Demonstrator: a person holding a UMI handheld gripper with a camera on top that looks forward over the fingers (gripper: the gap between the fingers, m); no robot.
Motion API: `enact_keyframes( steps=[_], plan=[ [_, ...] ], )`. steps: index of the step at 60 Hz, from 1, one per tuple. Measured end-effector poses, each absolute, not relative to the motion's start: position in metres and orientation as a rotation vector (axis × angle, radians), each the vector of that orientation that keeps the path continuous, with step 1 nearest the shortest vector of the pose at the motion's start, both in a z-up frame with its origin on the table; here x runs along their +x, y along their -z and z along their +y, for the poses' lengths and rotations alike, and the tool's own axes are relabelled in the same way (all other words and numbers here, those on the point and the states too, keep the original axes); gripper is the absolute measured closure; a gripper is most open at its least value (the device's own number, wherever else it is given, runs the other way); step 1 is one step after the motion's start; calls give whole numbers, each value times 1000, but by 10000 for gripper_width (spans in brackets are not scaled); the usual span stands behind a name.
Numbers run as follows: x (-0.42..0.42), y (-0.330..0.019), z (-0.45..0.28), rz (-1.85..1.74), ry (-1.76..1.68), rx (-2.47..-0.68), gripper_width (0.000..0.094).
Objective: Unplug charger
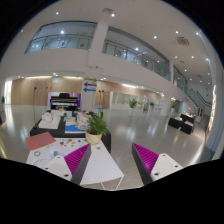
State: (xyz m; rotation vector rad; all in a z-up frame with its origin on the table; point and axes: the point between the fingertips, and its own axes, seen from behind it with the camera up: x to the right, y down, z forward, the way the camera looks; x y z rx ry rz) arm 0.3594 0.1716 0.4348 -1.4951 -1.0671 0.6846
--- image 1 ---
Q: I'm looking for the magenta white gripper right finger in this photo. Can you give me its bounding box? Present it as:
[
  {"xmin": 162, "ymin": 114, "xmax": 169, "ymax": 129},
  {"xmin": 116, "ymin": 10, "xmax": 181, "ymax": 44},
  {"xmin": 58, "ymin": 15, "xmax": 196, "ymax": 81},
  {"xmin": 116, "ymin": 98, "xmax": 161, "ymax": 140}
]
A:
[{"xmin": 132, "ymin": 143, "xmax": 182, "ymax": 185}]

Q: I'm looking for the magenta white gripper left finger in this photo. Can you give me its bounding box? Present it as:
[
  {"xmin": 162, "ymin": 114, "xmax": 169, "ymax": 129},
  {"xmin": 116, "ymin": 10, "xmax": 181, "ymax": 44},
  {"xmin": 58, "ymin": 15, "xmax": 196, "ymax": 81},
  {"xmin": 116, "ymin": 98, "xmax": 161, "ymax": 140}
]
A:
[{"xmin": 44, "ymin": 144, "xmax": 91, "ymax": 185}]

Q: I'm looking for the white rectangular table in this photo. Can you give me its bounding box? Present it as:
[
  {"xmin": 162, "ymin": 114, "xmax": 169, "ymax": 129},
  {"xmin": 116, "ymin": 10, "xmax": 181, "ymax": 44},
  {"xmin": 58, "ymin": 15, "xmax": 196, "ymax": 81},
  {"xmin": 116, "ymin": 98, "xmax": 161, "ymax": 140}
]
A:
[{"xmin": 27, "ymin": 138, "xmax": 124, "ymax": 189}]

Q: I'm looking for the blue model base board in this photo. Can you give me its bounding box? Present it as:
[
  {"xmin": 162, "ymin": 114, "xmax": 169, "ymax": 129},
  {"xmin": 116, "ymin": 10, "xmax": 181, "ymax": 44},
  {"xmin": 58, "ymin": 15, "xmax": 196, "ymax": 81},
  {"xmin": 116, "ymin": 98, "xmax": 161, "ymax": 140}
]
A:
[{"xmin": 65, "ymin": 121, "xmax": 87, "ymax": 133}]

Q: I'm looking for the red paper sheet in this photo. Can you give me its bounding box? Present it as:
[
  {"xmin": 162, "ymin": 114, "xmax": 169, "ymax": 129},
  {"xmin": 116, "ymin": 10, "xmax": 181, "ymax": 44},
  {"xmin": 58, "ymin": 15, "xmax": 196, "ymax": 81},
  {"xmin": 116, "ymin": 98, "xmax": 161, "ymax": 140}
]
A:
[{"xmin": 26, "ymin": 132, "xmax": 55, "ymax": 151}]

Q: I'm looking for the potted green plant yellow pot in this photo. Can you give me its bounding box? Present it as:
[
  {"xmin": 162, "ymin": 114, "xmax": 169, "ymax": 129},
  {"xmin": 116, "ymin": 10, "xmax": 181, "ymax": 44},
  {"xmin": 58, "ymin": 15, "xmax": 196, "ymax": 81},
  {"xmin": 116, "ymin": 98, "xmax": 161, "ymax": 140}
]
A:
[{"xmin": 85, "ymin": 111, "xmax": 107, "ymax": 145}]

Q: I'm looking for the black display platform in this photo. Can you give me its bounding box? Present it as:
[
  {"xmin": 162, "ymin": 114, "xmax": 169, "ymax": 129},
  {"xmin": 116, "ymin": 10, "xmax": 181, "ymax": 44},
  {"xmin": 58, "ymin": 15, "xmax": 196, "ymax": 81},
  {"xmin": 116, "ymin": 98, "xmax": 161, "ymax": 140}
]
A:
[{"xmin": 30, "ymin": 120, "xmax": 111, "ymax": 152}]

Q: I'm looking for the white architectural model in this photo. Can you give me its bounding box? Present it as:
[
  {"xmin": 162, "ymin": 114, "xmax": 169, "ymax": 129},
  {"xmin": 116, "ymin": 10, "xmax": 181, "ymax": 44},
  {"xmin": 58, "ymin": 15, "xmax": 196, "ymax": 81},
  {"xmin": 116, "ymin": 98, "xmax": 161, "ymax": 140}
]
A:
[{"xmin": 38, "ymin": 112, "xmax": 61, "ymax": 129}]

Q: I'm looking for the black display table near right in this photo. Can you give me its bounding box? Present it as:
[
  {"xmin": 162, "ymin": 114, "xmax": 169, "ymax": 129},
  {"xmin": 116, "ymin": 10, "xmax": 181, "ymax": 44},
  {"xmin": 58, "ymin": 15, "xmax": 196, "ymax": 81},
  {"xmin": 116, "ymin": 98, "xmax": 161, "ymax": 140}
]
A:
[{"xmin": 168, "ymin": 118, "xmax": 194, "ymax": 135}]

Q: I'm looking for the black display table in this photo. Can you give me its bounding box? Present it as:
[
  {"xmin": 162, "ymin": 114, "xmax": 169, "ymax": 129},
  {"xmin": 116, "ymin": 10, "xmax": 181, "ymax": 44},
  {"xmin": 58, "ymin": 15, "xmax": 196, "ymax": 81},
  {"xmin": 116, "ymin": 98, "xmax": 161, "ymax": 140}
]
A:
[
  {"xmin": 180, "ymin": 114, "xmax": 195, "ymax": 124},
  {"xmin": 168, "ymin": 118, "xmax": 194, "ymax": 135}
]

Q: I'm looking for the black display table far right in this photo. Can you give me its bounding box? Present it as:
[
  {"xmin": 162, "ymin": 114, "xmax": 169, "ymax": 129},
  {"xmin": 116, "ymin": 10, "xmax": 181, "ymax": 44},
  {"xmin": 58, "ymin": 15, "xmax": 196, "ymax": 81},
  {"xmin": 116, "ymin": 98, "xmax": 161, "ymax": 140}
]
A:
[{"xmin": 180, "ymin": 114, "xmax": 195, "ymax": 124}]

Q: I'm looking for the black upright piano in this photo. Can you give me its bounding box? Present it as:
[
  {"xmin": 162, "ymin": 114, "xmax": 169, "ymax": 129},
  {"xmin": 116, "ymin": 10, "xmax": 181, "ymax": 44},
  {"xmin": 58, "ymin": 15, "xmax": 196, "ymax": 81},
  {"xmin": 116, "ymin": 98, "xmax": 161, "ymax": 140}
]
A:
[{"xmin": 50, "ymin": 93, "xmax": 78, "ymax": 111}]

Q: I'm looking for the background potted plant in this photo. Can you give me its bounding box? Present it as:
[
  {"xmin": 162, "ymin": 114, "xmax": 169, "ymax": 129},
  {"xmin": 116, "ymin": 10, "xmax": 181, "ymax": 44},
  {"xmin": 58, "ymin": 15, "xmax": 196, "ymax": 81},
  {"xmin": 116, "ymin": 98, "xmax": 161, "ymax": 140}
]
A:
[{"xmin": 129, "ymin": 99, "xmax": 138, "ymax": 108}]

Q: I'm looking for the directional arrow signs pillar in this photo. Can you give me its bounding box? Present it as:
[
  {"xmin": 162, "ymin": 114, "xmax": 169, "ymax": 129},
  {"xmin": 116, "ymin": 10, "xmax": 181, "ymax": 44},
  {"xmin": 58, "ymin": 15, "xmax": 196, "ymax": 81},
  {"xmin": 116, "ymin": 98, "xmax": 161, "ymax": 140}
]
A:
[{"xmin": 83, "ymin": 78, "xmax": 97, "ymax": 92}]

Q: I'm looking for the glass balcony railing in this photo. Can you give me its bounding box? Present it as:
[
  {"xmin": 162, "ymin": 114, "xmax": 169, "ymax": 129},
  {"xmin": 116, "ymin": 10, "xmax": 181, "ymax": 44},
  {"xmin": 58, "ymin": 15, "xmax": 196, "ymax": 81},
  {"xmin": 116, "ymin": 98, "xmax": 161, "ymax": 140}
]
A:
[{"xmin": 25, "ymin": 33, "xmax": 171, "ymax": 81}]

